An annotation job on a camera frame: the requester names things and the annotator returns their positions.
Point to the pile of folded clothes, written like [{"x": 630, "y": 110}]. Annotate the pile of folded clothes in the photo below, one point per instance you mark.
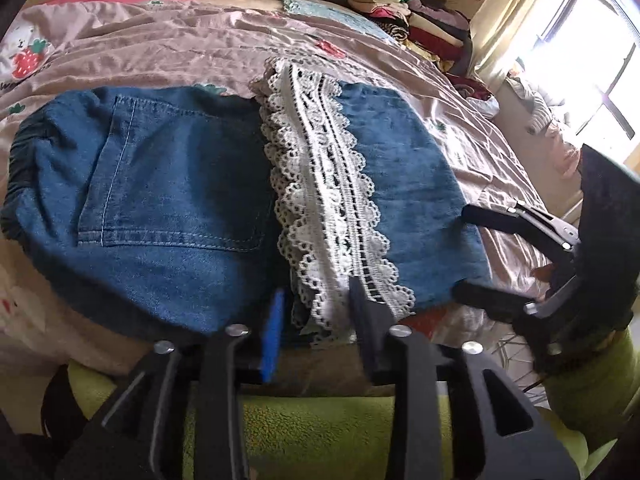
[{"x": 425, "y": 25}]

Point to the cream curtain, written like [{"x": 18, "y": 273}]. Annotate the cream curtain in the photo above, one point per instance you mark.
[{"x": 520, "y": 25}]

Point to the window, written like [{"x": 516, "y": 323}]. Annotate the window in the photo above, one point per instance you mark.
[{"x": 590, "y": 60}]

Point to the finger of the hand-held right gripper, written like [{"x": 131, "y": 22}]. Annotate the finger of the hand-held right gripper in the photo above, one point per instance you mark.
[
  {"x": 487, "y": 216},
  {"x": 482, "y": 296}
]

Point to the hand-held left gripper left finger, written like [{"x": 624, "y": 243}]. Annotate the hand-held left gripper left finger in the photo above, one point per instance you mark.
[{"x": 272, "y": 345}]

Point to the pink floral cloth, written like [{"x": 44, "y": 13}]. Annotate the pink floral cloth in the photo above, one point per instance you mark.
[{"x": 562, "y": 150}]

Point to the pink strawberry print duvet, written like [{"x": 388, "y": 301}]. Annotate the pink strawberry print duvet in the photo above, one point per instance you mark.
[{"x": 175, "y": 45}]

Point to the green fleece cloth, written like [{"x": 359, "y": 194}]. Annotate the green fleece cloth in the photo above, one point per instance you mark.
[{"x": 310, "y": 425}]

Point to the light blue patterned cloth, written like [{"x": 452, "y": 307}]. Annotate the light blue patterned cloth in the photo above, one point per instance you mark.
[{"x": 325, "y": 10}]

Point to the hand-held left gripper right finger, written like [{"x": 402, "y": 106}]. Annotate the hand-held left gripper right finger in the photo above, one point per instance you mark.
[{"x": 370, "y": 330}]

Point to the blue denim pants lace trim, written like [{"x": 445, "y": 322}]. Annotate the blue denim pants lace trim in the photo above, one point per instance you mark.
[{"x": 175, "y": 210}]

